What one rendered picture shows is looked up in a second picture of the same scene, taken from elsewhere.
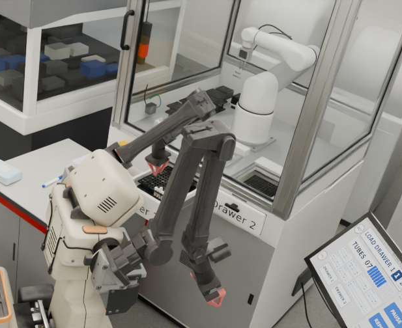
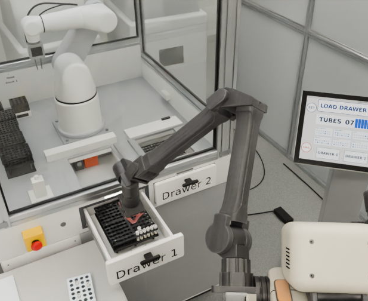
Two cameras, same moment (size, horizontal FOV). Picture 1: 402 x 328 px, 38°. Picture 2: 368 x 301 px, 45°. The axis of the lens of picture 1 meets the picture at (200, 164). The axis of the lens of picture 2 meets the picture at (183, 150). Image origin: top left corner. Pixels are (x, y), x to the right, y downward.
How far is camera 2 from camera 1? 175 cm
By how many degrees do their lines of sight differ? 47
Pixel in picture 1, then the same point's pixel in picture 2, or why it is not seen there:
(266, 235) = (219, 177)
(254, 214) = (207, 171)
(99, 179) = (362, 248)
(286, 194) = (226, 132)
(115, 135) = (4, 237)
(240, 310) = not seen: hidden behind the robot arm
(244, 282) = not seen: hidden behind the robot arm
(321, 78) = (231, 9)
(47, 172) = not seen: outside the picture
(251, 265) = (213, 211)
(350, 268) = (339, 136)
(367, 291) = not seen: outside the picture
